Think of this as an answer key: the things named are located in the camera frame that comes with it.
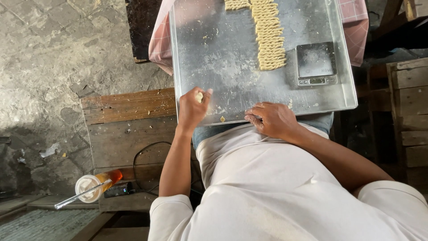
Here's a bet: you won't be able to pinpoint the wooden bench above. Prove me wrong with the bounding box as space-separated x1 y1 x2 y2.
80 88 204 212

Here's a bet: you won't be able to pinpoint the wooden crate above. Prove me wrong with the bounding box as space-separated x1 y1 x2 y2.
386 58 428 188

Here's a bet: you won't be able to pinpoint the person's white shirt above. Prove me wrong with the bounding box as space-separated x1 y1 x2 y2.
148 123 428 241

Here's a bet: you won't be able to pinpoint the plastic cup of orange drink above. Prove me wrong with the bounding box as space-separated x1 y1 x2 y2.
75 169 123 204

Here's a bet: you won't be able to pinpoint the black power bank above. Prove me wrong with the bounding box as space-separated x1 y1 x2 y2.
103 182 135 199

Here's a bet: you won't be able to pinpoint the pink checked cloth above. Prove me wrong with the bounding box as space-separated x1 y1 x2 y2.
148 0 370 76

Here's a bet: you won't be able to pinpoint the person's blue jeans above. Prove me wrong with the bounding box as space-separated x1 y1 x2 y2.
192 112 334 150

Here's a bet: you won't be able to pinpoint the person's left hand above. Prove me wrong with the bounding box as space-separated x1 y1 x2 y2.
178 87 213 129

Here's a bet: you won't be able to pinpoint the short row of twisted dough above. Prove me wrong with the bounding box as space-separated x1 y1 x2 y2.
225 0 251 10

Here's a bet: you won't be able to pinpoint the row of twisted dough sticks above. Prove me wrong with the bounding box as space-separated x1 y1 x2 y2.
250 0 287 71

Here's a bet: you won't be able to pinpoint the dark board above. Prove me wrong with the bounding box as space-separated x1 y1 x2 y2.
125 0 163 64

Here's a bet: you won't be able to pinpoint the large metal baking tray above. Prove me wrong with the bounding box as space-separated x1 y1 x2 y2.
169 0 358 127

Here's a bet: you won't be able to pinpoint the silver digital kitchen scale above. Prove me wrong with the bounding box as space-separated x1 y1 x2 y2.
295 42 338 87

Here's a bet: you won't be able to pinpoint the black cable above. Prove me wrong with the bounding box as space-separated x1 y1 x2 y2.
133 141 204 198

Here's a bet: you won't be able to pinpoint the clear drinking straw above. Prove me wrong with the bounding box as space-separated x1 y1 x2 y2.
54 179 112 210

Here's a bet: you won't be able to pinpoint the person's right hand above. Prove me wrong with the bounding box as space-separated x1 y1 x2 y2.
244 102 303 140

